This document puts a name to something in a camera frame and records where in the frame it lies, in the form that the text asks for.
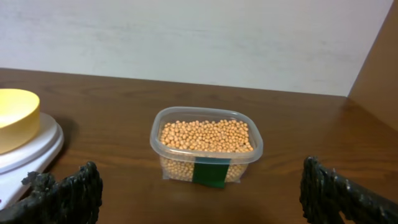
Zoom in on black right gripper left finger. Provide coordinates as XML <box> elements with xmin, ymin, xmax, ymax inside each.
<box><xmin>1</xmin><ymin>161</ymin><xmax>103</xmax><ymax>224</ymax></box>

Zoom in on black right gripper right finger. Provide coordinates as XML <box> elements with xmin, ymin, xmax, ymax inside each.
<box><xmin>299</xmin><ymin>157</ymin><xmax>397</xmax><ymax>224</ymax></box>

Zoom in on white digital kitchen scale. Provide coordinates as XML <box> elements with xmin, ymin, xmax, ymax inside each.
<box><xmin>1</xmin><ymin>113</ymin><xmax>64</xmax><ymax>209</ymax></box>

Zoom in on yellow bowl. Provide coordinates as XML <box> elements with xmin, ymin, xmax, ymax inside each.
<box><xmin>1</xmin><ymin>88</ymin><xmax>40</xmax><ymax>154</ymax></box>

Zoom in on green tape patch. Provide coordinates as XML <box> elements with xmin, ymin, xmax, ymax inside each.
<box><xmin>192</xmin><ymin>157</ymin><xmax>231</xmax><ymax>189</ymax></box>

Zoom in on soybeans in container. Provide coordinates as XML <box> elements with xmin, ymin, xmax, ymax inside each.
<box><xmin>160</xmin><ymin>120</ymin><xmax>254</xmax><ymax>181</ymax></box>

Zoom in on clear plastic container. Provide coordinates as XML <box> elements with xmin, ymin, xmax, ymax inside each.
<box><xmin>150</xmin><ymin>106</ymin><xmax>264</xmax><ymax>189</ymax></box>

